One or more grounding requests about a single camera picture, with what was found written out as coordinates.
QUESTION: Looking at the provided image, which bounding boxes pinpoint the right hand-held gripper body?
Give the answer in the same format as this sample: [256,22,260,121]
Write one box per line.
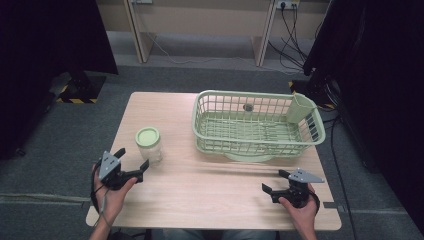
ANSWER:
[270,167,326,210]

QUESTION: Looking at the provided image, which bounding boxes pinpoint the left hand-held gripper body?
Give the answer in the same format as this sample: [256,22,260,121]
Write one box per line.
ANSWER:
[97,150,145,192]

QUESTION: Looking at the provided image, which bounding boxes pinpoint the glass jar with green lid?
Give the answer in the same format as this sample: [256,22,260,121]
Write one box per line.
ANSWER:
[134,126,165,167]

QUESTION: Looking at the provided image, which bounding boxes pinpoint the light green plastic dish basket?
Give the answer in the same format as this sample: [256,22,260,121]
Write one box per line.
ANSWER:
[191,89,327,158]

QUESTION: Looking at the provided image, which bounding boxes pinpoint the person's right hand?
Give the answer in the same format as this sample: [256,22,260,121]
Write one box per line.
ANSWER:
[278,184,319,232]

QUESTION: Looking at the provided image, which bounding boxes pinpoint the person's left hand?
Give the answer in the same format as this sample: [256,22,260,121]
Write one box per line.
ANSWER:
[92,164,139,228]

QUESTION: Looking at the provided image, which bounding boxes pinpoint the light green drip tray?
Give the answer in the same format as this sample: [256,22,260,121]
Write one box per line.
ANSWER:
[223,151,272,164]

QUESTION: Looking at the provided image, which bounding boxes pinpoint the light green utensil holder cup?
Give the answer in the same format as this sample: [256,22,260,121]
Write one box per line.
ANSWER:
[285,92,318,124]

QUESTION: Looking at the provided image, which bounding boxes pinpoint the black striped stand base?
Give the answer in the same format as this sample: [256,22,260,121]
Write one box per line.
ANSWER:
[49,71,108,105]
[287,79,336,110]

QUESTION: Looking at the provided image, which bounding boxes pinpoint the white desk leg panel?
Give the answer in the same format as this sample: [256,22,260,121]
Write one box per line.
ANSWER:
[250,0,279,68]
[123,0,157,64]

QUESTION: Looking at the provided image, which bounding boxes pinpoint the black curtain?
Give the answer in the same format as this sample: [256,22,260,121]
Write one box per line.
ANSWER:
[0,0,120,161]
[302,0,424,234]

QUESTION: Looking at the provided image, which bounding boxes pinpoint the black wrist strap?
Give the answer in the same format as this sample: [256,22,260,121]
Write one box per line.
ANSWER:
[309,190,322,215]

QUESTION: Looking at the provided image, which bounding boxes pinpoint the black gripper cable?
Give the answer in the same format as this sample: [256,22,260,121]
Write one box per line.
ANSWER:
[90,159,111,228]

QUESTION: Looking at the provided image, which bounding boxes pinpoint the black floor cable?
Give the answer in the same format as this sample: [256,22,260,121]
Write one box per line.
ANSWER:
[321,114,359,240]

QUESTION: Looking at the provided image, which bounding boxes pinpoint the black power cable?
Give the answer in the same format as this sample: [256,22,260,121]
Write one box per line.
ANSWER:
[279,3,309,63]
[268,39,306,73]

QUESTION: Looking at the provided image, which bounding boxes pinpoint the white floor cable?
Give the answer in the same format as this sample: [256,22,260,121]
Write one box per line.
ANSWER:
[145,31,292,73]

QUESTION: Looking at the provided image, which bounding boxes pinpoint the white wall power outlet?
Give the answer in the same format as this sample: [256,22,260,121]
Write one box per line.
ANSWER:
[275,0,300,10]

